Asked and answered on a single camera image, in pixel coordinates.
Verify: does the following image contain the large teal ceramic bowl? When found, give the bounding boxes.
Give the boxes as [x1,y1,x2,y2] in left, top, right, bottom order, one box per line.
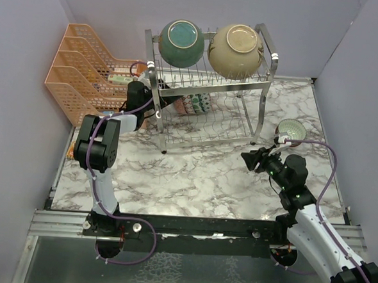
[158,19,205,68]

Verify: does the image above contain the blue dotted small bowl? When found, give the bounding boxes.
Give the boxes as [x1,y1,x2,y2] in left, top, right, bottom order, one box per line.
[199,93,212,113]

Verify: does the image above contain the steel two-tier dish rack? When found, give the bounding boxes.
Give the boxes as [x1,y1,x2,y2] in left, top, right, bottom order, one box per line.
[145,23,279,154]

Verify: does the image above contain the orange snack packet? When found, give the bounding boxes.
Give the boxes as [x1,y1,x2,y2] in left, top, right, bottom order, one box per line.
[66,141,75,159]

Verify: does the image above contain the green white box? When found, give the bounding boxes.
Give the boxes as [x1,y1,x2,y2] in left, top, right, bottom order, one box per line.
[107,74,135,86]

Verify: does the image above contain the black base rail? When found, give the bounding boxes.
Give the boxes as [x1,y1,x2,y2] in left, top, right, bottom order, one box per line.
[82,213,298,266]

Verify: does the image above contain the pink patterned small bowl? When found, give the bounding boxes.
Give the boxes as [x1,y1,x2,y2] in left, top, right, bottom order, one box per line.
[174,97,187,115]

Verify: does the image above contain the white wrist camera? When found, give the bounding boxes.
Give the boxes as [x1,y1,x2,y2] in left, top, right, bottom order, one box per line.
[271,132,293,154]
[137,70,151,89]

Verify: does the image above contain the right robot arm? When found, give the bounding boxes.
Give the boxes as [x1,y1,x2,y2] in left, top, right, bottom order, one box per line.
[241,147,378,283]

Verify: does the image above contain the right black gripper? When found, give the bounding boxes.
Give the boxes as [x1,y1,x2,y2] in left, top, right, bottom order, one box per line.
[240,142,292,190]

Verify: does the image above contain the green patterned small bowl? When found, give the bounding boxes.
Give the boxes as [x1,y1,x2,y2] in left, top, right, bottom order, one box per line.
[190,94,204,114]

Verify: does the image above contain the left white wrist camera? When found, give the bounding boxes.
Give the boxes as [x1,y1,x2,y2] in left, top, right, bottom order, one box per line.
[137,70,151,89]

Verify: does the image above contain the dark red patterned bowl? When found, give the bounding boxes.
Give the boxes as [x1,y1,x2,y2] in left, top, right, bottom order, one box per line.
[182,95,195,115]

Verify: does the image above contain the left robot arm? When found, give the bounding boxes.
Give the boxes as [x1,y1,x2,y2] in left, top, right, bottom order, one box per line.
[73,79,154,236]

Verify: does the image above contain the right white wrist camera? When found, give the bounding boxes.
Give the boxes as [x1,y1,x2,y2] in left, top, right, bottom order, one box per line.
[271,132,293,154]

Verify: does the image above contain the orange plastic file organizer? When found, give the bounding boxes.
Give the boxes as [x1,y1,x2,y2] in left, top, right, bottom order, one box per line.
[44,23,147,127]

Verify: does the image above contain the aluminium frame rail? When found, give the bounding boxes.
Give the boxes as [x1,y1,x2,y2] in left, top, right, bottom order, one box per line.
[28,210,88,238]

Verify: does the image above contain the large cream ceramic bowl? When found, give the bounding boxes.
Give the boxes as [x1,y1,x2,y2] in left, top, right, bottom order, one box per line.
[207,24,264,81]

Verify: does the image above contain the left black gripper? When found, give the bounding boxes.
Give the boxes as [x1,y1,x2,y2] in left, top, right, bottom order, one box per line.
[140,77,183,115]

